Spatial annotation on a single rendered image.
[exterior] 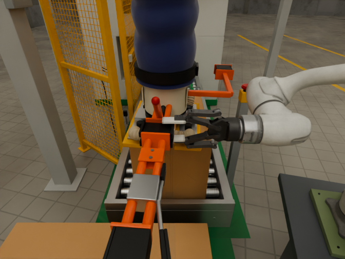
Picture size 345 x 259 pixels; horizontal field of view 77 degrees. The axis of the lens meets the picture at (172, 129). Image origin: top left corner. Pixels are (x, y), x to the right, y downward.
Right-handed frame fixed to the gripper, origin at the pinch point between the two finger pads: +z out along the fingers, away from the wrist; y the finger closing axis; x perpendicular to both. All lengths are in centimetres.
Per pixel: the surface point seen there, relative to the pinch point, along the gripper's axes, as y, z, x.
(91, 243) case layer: 66, 39, 1
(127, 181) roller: 66, 29, 41
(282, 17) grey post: 1, -161, 301
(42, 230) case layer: 66, 66, 8
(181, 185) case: 54, -5, 27
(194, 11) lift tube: -30.8, -6.7, 16.6
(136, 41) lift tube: -22.2, 11.4, 17.5
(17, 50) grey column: -3, 99, 88
